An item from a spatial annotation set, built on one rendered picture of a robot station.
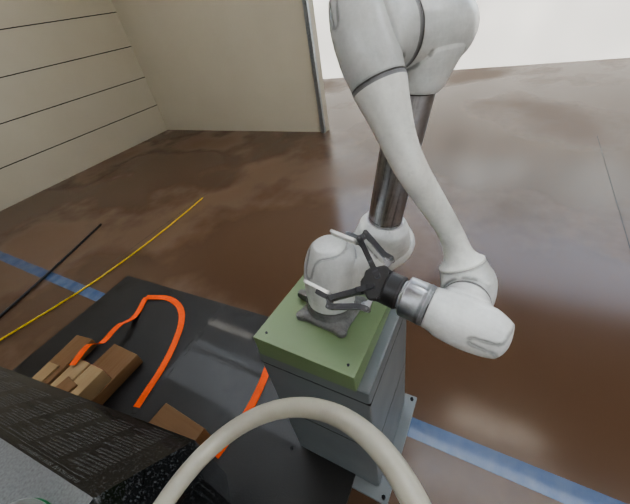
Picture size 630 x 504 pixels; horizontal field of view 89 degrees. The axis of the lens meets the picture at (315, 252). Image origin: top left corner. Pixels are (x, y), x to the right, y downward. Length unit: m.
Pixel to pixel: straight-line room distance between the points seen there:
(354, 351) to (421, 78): 0.71
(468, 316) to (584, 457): 1.38
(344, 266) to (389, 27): 0.55
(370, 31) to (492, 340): 0.56
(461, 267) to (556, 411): 1.36
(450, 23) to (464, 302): 0.51
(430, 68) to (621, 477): 1.75
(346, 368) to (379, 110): 0.67
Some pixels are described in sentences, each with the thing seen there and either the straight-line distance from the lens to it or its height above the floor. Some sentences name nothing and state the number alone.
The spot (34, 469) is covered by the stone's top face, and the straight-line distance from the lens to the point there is 1.29.
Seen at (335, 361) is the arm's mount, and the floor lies 0.87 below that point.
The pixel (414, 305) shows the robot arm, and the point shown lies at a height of 1.19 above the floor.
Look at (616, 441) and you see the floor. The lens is 2.07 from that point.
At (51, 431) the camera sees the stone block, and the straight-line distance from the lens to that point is 1.44.
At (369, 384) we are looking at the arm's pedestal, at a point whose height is 0.80.
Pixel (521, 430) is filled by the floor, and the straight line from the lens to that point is 1.94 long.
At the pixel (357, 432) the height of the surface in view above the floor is 1.25.
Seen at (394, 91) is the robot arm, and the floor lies 1.55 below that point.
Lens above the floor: 1.69
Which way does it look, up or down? 38 degrees down
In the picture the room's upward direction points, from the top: 12 degrees counter-clockwise
